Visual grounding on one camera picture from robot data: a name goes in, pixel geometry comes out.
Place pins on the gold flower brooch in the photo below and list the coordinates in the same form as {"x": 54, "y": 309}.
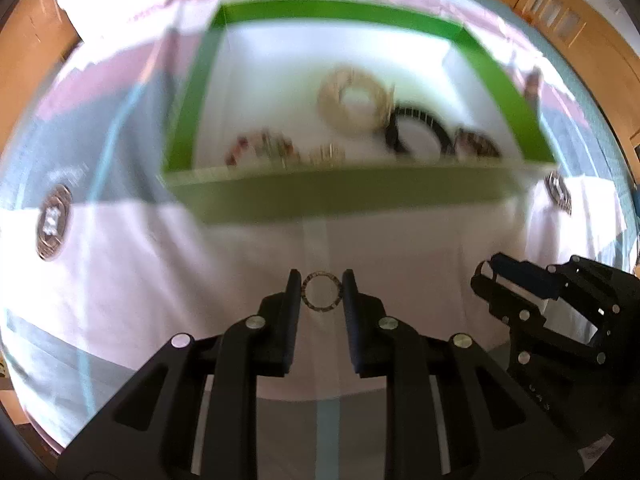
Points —
{"x": 330, "y": 154}

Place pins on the cream white wristwatch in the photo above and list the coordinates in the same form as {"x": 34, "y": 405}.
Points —
{"x": 353, "y": 102}

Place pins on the green cardboard box tray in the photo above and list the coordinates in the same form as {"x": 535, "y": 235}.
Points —
{"x": 312, "y": 108}

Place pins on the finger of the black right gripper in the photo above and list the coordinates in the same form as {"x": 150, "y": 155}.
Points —
{"x": 509, "y": 307}
{"x": 535, "y": 279}

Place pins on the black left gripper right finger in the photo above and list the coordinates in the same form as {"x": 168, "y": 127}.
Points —
{"x": 381, "y": 346}

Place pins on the wooden wall cabinets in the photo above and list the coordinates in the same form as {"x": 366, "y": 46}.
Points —
{"x": 603, "y": 59}

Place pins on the wooden headboard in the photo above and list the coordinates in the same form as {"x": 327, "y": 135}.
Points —
{"x": 35, "y": 35}

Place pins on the black wristwatch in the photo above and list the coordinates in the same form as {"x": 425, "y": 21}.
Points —
{"x": 415, "y": 133}

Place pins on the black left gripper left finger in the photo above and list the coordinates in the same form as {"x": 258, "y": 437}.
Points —
{"x": 261, "y": 345}

